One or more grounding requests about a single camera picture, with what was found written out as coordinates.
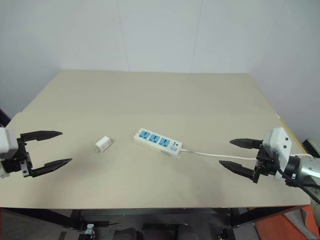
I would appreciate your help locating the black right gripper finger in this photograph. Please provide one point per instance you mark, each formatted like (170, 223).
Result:
(237, 168)
(247, 143)

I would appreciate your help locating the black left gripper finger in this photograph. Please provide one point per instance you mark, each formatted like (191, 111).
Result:
(53, 166)
(41, 135)

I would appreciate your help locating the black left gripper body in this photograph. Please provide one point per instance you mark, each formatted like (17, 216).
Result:
(15, 161)

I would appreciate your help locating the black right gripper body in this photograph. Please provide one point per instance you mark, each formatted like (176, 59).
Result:
(265, 162)

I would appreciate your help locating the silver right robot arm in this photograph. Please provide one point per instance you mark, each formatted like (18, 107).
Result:
(306, 167)

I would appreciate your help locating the white charger plug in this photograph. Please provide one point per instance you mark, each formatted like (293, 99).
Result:
(103, 144)

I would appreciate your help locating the white power strip blue sockets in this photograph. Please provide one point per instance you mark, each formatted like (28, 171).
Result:
(156, 140)

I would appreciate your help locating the dark purple object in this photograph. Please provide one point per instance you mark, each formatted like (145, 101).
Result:
(3, 118)

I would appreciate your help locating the dark box with grey panel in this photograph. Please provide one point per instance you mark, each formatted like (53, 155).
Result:
(311, 147)

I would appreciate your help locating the orange floor mat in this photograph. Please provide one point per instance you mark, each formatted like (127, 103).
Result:
(270, 228)

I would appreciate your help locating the table caster wheel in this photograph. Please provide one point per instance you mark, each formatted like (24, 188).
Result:
(89, 231)
(226, 233)

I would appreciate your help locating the grey foam piece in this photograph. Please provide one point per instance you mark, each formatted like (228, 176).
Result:
(300, 222)

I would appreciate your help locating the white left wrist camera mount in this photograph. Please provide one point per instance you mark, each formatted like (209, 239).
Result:
(7, 140)

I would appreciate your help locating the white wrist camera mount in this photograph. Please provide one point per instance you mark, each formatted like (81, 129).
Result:
(278, 142)
(7, 140)

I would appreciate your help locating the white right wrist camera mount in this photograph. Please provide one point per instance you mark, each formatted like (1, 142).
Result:
(278, 142)

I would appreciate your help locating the black table frame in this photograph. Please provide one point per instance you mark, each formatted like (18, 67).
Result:
(150, 212)

